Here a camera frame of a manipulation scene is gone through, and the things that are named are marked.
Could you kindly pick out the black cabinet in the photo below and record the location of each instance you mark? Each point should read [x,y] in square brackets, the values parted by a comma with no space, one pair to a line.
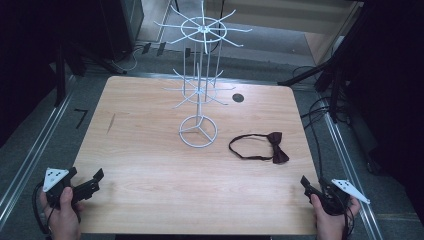
[121,28]

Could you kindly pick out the black metal stand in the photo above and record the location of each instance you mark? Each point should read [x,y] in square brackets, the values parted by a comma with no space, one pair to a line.
[328,71]
[60,76]

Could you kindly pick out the aluminium floor rail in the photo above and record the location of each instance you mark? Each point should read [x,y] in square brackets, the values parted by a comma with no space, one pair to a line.
[350,173]
[33,153]

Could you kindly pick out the black tape floor mark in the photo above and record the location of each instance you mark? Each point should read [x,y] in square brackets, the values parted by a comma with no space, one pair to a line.
[81,118]

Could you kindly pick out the black curtain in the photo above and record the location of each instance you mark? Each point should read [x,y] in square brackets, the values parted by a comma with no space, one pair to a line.
[393,100]

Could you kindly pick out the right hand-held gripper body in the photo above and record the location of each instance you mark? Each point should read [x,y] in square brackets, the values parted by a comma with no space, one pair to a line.
[336,196]

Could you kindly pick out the person's right hand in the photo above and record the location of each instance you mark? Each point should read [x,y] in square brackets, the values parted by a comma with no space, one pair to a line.
[330,223]

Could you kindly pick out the dark red bow tie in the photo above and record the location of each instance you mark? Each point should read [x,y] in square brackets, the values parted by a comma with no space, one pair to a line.
[276,146]

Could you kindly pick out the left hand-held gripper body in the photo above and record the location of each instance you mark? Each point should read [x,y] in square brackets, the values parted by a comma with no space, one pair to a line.
[56,186]

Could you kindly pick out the person's left hand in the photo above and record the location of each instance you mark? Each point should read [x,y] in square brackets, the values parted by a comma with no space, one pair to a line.
[63,218]

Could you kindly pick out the round black table grommet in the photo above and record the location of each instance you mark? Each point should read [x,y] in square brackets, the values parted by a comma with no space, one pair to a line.
[238,97]

